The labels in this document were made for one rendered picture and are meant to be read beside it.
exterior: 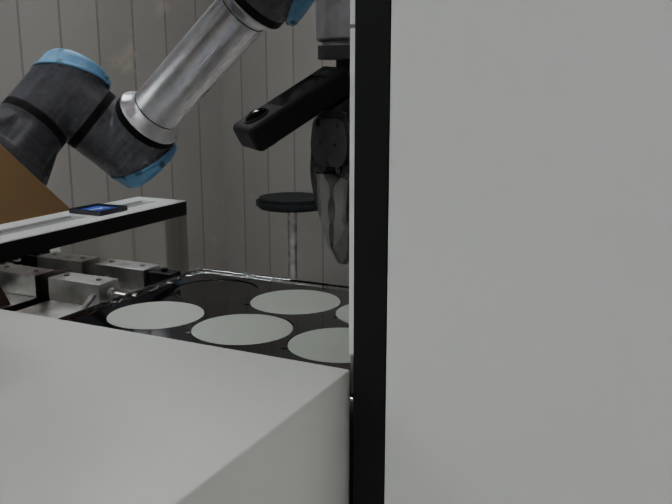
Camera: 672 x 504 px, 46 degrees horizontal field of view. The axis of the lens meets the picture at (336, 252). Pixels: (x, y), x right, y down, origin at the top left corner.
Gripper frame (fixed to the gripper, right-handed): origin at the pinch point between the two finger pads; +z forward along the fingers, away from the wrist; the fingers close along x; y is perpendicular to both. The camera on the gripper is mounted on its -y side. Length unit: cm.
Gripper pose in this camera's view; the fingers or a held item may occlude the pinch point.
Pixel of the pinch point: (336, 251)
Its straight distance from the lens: 79.2
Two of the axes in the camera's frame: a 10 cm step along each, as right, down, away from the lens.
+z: 0.0, 9.8, 2.2
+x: -4.8, -1.9, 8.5
